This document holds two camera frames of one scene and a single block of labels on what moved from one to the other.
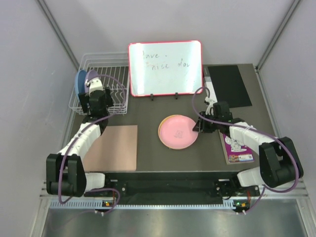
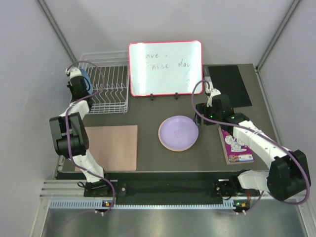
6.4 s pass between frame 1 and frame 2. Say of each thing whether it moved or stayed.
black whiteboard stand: stayed
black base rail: stayed
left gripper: moved
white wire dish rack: stayed
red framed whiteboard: stayed
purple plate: moved
